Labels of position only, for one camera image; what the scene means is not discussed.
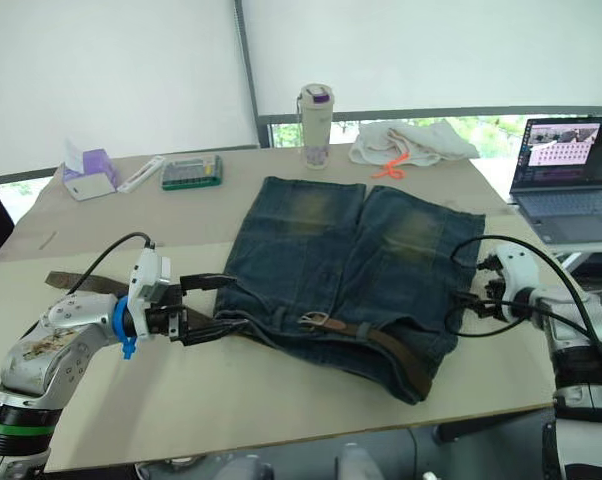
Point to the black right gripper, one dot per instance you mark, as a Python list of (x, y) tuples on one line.
[(493, 292)]

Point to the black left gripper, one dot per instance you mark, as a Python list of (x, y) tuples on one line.
[(163, 320)]

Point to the blue denim shorts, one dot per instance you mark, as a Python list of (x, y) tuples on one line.
[(301, 260)]

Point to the brown braided belt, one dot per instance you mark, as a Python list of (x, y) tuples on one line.
[(401, 355)]

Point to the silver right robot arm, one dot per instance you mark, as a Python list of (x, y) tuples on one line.
[(581, 320)]

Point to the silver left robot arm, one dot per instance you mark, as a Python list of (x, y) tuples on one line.
[(41, 360)]

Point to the white cloth shorts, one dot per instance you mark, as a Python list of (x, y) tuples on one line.
[(431, 140)]

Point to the blue plastic wrist clamp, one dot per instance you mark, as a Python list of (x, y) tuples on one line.
[(121, 320)]

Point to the white side table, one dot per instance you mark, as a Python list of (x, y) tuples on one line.
[(588, 250)]

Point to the open laptop computer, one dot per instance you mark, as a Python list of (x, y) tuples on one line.
[(566, 205)]

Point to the green screwdriver bit case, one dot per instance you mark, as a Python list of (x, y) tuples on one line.
[(191, 172)]

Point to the black table support bar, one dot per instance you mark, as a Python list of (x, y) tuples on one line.
[(481, 425)]

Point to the long white plastic case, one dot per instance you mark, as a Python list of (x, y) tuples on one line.
[(141, 175)]

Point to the small white box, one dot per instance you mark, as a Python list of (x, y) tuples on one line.
[(88, 187)]

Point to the purple tissue pack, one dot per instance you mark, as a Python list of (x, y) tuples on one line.
[(98, 162)]

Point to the white bottle purple lid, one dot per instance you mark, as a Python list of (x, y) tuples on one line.
[(315, 130)]

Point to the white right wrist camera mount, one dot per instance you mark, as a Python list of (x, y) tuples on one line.
[(518, 265)]

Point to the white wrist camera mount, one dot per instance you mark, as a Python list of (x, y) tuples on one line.
[(143, 280), (518, 265)]

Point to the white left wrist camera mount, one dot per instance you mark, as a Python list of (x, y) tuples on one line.
[(143, 280)]

